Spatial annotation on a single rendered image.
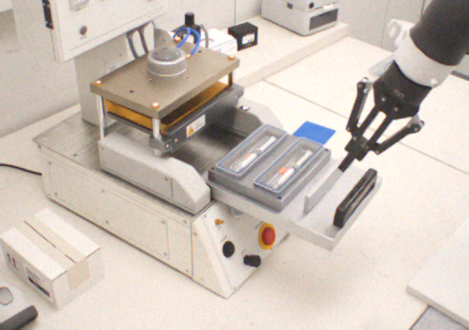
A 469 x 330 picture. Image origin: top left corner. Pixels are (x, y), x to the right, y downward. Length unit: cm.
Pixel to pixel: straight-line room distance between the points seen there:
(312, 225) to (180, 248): 29
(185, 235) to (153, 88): 29
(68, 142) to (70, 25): 30
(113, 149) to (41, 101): 64
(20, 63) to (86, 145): 46
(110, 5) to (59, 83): 62
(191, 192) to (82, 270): 28
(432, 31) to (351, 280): 61
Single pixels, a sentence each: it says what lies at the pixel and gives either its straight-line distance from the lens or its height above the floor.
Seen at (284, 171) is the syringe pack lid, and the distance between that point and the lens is 113.
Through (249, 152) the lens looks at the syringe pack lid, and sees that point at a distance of 118.
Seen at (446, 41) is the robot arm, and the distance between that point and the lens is 88.
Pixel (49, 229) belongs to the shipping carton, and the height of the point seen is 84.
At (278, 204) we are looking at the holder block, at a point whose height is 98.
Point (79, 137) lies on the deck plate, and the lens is 138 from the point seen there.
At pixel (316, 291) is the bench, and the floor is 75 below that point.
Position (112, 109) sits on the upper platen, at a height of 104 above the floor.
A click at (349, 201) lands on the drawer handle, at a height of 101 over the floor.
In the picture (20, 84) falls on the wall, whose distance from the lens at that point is 176.
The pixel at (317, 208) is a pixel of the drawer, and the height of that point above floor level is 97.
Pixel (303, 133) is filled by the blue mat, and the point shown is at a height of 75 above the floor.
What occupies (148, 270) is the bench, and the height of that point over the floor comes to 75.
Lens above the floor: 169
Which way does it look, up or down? 35 degrees down
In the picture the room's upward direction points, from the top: 2 degrees clockwise
